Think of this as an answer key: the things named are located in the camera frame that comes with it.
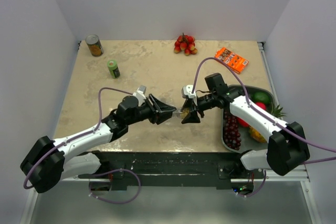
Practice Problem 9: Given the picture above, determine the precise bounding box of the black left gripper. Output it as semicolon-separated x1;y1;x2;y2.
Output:
127;94;176;126

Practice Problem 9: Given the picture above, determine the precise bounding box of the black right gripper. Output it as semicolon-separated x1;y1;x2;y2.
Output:
181;92;217;123

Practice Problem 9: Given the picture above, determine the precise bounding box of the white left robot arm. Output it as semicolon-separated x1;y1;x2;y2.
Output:
20;94;176;193

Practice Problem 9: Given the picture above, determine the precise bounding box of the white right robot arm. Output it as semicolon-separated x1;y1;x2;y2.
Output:
181;73;310;178

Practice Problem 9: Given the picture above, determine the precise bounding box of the dark red grape bunch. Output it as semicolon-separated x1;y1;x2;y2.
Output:
223;111;241;151

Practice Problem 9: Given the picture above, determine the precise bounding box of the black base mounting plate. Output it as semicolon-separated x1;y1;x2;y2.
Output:
79;151;263;190

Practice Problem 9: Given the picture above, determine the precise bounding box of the orange cardboard box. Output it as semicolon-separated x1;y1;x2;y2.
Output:
215;47;249;74

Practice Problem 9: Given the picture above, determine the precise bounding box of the grey fruit tray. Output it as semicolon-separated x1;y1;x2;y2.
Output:
222;86;276;153

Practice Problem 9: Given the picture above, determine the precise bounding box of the bunch of red lychee fruits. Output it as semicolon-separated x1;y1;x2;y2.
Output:
174;33;198;56

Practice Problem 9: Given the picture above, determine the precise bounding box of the green cylindrical container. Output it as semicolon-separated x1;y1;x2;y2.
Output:
107;60;120;79

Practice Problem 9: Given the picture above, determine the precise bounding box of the green avocado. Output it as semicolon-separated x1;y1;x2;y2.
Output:
252;91;271;105

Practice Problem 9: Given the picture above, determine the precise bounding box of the pineapple toy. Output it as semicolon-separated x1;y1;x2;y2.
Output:
270;104;286;118

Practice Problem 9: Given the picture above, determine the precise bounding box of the tin can with dark label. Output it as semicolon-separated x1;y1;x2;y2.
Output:
85;35;104;57

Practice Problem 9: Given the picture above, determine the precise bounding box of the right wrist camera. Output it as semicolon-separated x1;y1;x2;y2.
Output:
181;84;197;102

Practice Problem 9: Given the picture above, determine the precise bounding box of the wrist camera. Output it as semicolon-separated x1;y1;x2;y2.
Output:
181;84;197;102
133;85;146;105

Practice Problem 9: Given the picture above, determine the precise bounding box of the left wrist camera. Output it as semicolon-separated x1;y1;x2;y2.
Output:
133;85;146;105

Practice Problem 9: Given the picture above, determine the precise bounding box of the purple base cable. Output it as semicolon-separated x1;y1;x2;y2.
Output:
88;168;142;204

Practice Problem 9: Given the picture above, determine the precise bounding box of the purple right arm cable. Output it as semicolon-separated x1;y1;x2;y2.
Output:
191;57;336;198

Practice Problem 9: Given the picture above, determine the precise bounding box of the aluminium frame rail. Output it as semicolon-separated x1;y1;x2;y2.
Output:
257;42;310;182

